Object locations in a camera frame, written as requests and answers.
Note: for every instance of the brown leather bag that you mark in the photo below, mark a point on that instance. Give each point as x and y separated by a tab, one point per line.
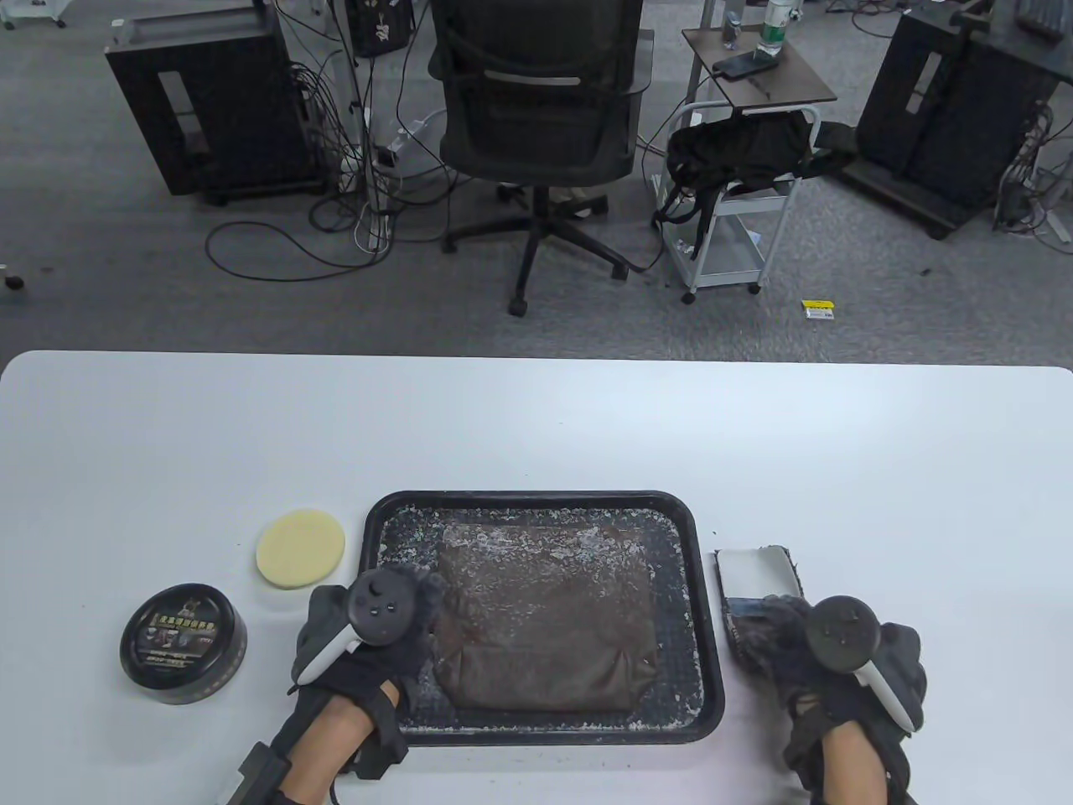
545	620

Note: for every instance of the person's right forearm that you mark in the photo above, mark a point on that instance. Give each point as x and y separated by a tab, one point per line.
847	763

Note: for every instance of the black wheeled cabinet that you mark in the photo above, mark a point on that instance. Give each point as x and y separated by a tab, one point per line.
947	109
226	109

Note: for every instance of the black pouch white print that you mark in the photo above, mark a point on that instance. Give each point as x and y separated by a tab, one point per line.
377	25

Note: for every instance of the clear bottle green label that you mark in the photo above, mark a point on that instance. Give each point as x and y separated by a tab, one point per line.
775	29

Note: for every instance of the person's left hand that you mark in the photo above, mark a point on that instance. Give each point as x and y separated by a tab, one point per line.
323	612

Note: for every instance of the black pen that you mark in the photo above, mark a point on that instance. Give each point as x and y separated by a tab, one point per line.
759	86

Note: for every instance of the black mesh office chair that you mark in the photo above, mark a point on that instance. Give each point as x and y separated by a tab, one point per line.
536	109

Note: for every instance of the black leather care cream tin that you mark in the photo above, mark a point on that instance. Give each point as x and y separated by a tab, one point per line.
180	641

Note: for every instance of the person's right hand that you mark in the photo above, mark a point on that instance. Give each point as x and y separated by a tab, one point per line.
780	637

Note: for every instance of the black caster wheel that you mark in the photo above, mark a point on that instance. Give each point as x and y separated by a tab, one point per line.
12	281

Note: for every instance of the black wrist camera unit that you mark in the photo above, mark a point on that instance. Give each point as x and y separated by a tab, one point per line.
260	776

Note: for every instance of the white grey cloth swatch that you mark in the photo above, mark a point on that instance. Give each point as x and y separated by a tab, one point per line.
754	570

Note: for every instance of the person's left forearm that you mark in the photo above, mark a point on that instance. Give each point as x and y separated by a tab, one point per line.
335	729

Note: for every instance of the black white hand controller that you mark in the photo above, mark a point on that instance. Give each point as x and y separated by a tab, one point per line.
386	608
842	633

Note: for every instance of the white rolling cart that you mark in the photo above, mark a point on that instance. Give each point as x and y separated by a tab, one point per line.
738	251

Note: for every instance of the black plastic tray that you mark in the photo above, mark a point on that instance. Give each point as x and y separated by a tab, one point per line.
402	520

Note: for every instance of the black backpack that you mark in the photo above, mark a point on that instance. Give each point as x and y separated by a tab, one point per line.
738	147

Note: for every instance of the brown side table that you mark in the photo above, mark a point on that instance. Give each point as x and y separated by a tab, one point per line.
788	80

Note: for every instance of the yellow black sticker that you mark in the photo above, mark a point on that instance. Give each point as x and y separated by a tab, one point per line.
818	309

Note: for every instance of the small clear bottle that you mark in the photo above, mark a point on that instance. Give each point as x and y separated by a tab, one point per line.
732	29

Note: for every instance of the white wheeled base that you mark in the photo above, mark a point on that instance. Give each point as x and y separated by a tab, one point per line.
33	10

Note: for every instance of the white desk leg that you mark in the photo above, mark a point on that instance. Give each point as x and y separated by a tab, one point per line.
356	101

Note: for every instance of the white power strip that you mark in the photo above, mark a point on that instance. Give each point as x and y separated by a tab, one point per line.
374	228

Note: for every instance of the black smartphone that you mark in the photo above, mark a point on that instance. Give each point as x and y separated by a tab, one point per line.
742	65

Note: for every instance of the yellow round sponge pad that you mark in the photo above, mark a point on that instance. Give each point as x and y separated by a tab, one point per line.
300	549

